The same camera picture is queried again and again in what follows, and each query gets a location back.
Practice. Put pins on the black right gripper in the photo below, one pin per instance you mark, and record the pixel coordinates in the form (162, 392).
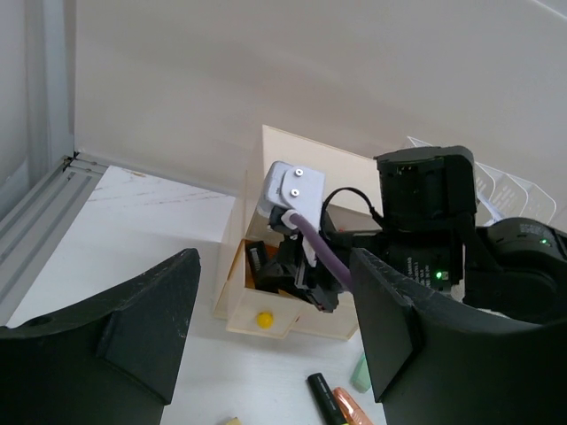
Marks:
(288, 271)

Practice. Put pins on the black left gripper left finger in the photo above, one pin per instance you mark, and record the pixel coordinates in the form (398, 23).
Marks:
(112, 358)

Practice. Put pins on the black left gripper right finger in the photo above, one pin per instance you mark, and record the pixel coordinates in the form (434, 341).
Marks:
(433, 360)

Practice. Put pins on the beige wooden drawer cabinet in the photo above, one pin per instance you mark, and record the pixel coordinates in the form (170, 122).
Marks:
(351, 185)

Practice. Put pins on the purple highlighter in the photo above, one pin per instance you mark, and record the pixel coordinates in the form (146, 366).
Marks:
(257, 257)

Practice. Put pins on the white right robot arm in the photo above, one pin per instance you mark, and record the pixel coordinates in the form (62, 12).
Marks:
(426, 230)

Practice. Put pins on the green highlighter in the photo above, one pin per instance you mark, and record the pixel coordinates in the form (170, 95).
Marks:
(360, 378)

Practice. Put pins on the orange highlighter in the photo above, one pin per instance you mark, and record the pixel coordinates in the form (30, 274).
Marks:
(350, 409)

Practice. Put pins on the black yellow highlighter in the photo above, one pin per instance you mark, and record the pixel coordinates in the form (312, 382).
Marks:
(325, 400)

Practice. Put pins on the small tan eraser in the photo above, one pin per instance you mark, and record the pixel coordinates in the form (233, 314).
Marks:
(233, 421)

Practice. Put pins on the white plastic file organizer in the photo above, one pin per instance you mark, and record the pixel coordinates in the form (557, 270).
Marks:
(502, 195)

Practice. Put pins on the aluminium frame rail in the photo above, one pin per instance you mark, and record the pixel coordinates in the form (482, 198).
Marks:
(31, 232)

